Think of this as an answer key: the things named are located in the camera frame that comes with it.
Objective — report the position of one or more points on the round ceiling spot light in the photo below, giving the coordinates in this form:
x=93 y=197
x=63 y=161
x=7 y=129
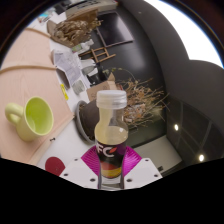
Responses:
x=201 y=158
x=176 y=127

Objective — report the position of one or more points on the dried plant in grey pot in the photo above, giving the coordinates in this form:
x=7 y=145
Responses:
x=90 y=121

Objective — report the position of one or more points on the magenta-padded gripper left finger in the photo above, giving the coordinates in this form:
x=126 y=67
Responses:
x=88 y=161

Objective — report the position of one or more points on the clear drink bottle white cap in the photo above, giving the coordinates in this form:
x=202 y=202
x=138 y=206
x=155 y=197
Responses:
x=111 y=140

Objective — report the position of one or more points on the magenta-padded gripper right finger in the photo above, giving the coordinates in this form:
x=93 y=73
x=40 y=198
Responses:
x=133 y=161

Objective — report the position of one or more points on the cardboard box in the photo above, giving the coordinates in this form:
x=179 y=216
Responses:
x=96 y=91

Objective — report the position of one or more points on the clear green spray bottle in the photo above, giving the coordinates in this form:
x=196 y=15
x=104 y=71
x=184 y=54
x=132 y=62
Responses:
x=82 y=46

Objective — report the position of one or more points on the white tape roll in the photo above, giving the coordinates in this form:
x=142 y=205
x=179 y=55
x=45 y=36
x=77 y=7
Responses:
x=79 y=87

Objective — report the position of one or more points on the printed newspaper sheet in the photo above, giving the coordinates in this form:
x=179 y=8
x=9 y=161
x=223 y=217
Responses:
x=68 y=65

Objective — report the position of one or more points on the black wall screen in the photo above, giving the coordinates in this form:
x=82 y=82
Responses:
x=115 y=28

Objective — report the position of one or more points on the yellow-green mug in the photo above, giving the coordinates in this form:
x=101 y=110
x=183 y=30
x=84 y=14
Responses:
x=33 y=120

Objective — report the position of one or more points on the long ceiling light strip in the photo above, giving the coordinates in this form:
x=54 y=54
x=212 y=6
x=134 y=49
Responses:
x=190 y=33

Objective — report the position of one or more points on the wooden easel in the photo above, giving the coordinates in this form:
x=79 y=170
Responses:
x=100 y=53

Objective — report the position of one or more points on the small yellow strip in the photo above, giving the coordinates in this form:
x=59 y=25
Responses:
x=64 y=92

